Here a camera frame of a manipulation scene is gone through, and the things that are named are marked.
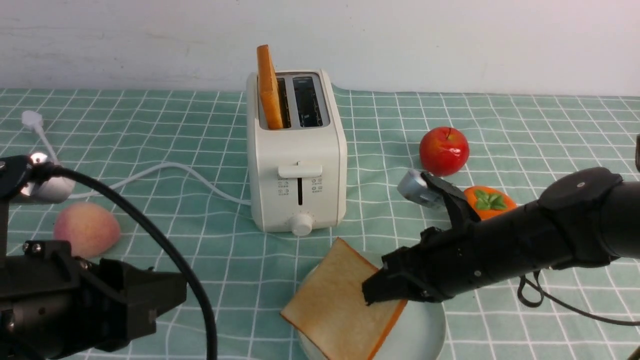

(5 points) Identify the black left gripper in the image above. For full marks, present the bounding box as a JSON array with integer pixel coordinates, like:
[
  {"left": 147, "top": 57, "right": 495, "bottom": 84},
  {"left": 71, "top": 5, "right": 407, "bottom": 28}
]
[{"left": 1, "top": 241, "right": 188, "bottom": 360}]

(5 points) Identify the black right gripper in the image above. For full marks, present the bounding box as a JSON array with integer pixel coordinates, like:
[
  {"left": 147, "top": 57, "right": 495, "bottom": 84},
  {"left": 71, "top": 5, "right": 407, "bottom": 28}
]
[{"left": 361, "top": 172, "right": 506, "bottom": 306}]

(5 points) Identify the toasted bread slice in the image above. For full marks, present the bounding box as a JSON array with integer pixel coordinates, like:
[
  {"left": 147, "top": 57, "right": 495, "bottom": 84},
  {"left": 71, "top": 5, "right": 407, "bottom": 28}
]
[
  {"left": 256, "top": 44, "right": 285, "bottom": 130},
  {"left": 280, "top": 238, "right": 407, "bottom": 360}
]

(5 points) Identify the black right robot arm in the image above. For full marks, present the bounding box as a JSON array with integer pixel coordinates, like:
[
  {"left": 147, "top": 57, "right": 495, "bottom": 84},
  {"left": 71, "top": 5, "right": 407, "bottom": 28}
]
[{"left": 362, "top": 167, "right": 640, "bottom": 305}]

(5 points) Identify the light green round plate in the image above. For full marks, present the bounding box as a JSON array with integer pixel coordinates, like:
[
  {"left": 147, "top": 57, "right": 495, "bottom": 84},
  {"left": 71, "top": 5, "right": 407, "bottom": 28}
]
[{"left": 297, "top": 251, "right": 446, "bottom": 360}]

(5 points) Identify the pink peach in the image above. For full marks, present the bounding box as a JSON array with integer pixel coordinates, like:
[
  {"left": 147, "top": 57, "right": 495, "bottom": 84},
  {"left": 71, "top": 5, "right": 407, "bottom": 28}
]
[{"left": 53, "top": 202, "right": 121, "bottom": 259}]

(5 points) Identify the orange persimmon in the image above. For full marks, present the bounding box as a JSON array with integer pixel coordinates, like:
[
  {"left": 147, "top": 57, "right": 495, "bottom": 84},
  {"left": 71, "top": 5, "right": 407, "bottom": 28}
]
[{"left": 463, "top": 186, "right": 518, "bottom": 220}]

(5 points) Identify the white two-slot toaster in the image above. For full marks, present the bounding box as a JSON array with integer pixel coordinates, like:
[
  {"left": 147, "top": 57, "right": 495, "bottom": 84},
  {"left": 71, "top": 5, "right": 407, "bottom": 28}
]
[{"left": 246, "top": 69, "right": 348, "bottom": 237}]

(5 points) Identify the red apple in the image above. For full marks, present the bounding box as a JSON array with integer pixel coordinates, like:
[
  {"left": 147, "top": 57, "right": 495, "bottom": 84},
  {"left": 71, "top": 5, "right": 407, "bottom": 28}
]
[{"left": 419, "top": 126, "right": 470, "bottom": 177}]

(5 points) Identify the green checkered tablecloth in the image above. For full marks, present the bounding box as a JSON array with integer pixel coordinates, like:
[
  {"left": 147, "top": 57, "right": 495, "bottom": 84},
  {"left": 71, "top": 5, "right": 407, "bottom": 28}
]
[{"left": 0, "top": 88, "right": 640, "bottom": 360}]

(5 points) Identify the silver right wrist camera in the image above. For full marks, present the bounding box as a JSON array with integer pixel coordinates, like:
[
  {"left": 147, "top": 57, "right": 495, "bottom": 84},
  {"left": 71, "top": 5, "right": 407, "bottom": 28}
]
[{"left": 397, "top": 169, "right": 445, "bottom": 208}]

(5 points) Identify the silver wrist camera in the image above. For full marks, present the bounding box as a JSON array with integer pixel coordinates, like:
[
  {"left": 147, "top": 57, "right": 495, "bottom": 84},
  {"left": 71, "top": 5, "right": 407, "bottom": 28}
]
[
  {"left": 397, "top": 169, "right": 445, "bottom": 208},
  {"left": 10, "top": 152, "right": 76, "bottom": 205}
]

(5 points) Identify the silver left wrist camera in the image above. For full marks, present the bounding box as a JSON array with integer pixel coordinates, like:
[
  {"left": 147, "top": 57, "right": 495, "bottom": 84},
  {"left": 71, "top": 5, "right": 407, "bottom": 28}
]
[{"left": 10, "top": 152, "right": 76, "bottom": 205}]

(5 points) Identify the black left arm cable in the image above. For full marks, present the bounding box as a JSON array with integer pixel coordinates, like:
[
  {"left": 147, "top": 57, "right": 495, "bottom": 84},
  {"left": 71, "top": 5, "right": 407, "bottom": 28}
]
[{"left": 30, "top": 162, "right": 219, "bottom": 360}]

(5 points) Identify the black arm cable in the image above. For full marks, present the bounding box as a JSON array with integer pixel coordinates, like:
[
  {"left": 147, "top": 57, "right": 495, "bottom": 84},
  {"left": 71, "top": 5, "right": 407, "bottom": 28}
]
[
  {"left": 517, "top": 270, "right": 640, "bottom": 327},
  {"left": 30, "top": 162, "right": 219, "bottom": 360}
]

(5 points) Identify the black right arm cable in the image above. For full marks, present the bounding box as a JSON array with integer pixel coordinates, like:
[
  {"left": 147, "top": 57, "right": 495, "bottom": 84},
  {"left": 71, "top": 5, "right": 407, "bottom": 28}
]
[{"left": 517, "top": 270, "right": 640, "bottom": 327}]

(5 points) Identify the white toaster power cable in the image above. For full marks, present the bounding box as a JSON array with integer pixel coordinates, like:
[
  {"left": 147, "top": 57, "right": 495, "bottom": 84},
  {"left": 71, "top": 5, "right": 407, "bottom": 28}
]
[{"left": 21, "top": 110, "right": 252, "bottom": 206}]

